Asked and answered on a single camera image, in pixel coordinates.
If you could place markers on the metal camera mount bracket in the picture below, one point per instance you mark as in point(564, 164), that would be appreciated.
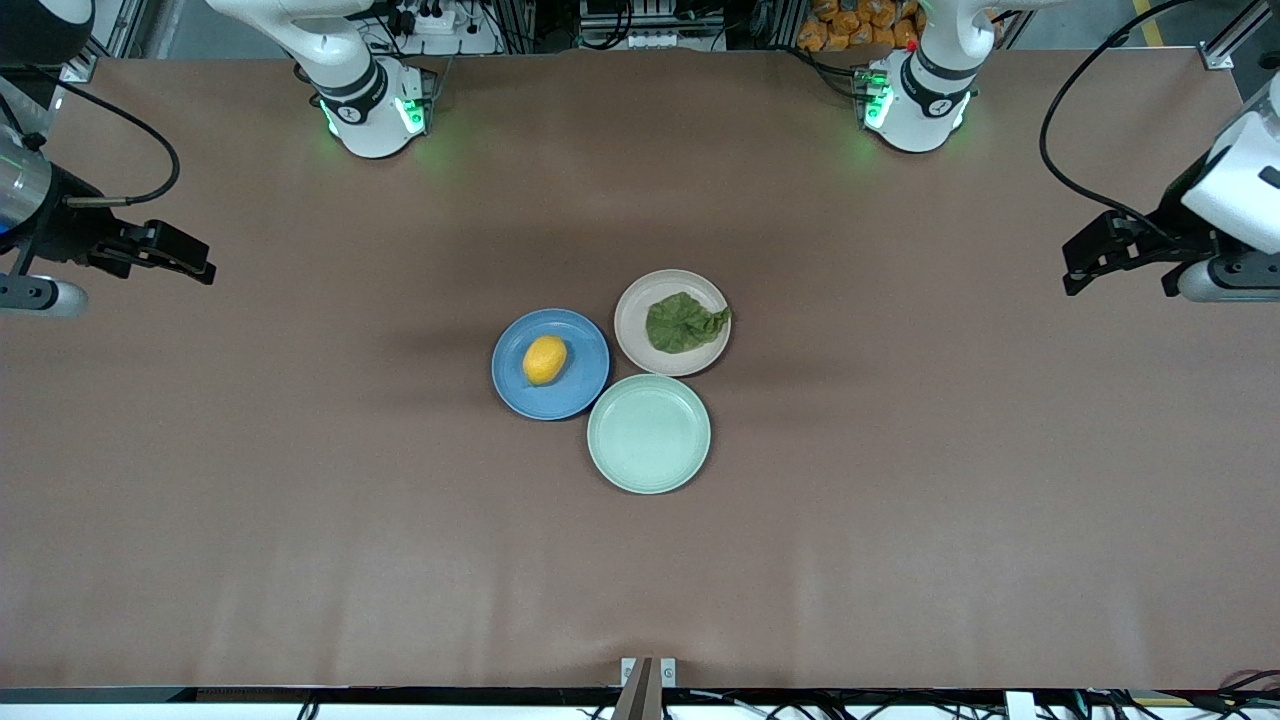
point(645, 690)

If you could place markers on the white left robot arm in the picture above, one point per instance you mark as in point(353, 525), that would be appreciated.
point(925, 100)

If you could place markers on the blue plate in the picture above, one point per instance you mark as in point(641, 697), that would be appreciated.
point(590, 370)

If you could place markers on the yellow lemon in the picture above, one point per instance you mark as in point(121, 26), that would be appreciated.
point(544, 359)

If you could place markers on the white power strip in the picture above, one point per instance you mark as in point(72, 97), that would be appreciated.
point(425, 18)

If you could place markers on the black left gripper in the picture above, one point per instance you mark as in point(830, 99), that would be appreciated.
point(1167, 233)

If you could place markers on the bag of orange fruit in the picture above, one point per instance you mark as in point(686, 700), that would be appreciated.
point(860, 25)

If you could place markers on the beige plate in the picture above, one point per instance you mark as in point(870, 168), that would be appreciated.
point(635, 320)

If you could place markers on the aluminium frame profile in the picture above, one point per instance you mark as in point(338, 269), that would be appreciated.
point(1228, 45)
point(105, 40)

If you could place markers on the pale green plate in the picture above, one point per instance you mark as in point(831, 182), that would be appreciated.
point(649, 434)

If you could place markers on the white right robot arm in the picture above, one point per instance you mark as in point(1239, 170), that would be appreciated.
point(352, 92)

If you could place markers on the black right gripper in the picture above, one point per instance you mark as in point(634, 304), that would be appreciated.
point(70, 232)

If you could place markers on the green lettuce leaf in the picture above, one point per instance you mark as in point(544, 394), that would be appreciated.
point(683, 323)

